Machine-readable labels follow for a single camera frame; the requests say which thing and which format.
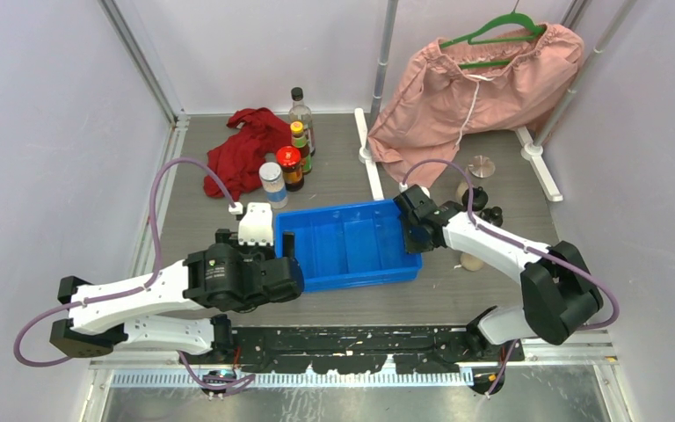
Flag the blue plastic divided bin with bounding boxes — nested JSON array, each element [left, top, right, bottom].
[[274, 200, 423, 293]]

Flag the silver lid grain jar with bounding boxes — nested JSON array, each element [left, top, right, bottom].
[[455, 155, 496, 202]]

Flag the clear bottle black cap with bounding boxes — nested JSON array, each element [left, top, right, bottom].
[[288, 87, 316, 156]]

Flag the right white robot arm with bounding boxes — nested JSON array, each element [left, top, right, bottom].
[[394, 186, 604, 360]]

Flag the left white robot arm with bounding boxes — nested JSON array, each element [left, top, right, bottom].
[[49, 229, 305, 363]]

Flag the yellow lid grain jar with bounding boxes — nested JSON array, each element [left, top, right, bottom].
[[460, 252, 485, 272]]

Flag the black cap shaker bottle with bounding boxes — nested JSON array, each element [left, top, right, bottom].
[[461, 186, 489, 212]]

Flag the small black cap shaker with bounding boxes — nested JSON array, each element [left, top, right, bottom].
[[479, 206, 504, 228]]

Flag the white lid sago jar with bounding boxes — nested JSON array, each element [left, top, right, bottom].
[[258, 162, 287, 209]]

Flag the red lid chili jar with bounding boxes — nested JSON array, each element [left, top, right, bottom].
[[275, 146, 304, 192]]

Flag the yellow cap sauce bottle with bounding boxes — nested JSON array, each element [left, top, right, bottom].
[[290, 120, 312, 174]]

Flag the red cloth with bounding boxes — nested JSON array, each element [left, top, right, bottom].
[[207, 107, 291, 201]]

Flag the pink shorts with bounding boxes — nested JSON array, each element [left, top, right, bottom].
[[367, 24, 584, 187]]

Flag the green clothes hanger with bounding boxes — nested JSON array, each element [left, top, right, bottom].
[[439, 0, 547, 70]]

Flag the white clothes rack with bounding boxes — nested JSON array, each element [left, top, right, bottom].
[[356, 1, 634, 202]]

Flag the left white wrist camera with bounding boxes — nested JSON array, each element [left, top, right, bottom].
[[228, 202, 274, 246]]

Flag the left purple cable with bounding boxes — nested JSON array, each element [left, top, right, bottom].
[[12, 156, 242, 368]]

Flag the purple cable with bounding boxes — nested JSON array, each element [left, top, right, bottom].
[[12, 156, 242, 368], [398, 158, 621, 332]]

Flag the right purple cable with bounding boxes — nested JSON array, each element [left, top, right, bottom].
[[398, 158, 621, 332]]

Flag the white slotted cable duct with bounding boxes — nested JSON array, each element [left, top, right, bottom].
[[110, 367, 474, 389]]

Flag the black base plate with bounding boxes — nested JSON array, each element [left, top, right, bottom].
[[187, 325, 506, 375]]

